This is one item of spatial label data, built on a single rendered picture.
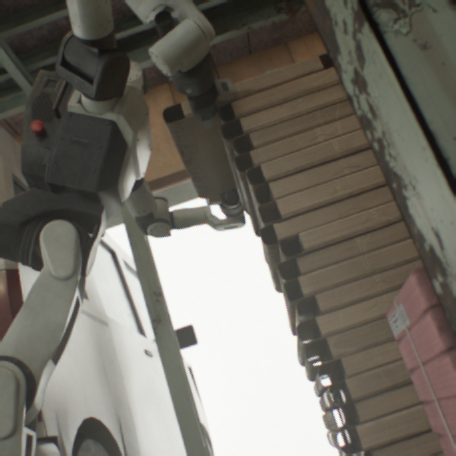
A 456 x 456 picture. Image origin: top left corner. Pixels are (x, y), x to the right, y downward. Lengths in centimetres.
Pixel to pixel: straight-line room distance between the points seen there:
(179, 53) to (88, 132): 39
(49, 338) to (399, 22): 109
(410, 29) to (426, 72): 3
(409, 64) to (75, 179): 114
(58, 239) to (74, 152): 22
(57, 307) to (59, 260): 10
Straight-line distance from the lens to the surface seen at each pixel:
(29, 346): 132
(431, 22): 35
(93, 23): 132
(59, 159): 143
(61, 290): 132
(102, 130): 143
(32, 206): 142
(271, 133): 131
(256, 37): 435
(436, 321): 66
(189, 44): 115
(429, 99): 33
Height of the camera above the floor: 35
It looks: 20 degrees up
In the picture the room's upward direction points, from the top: 18 degrees counter-clockwise
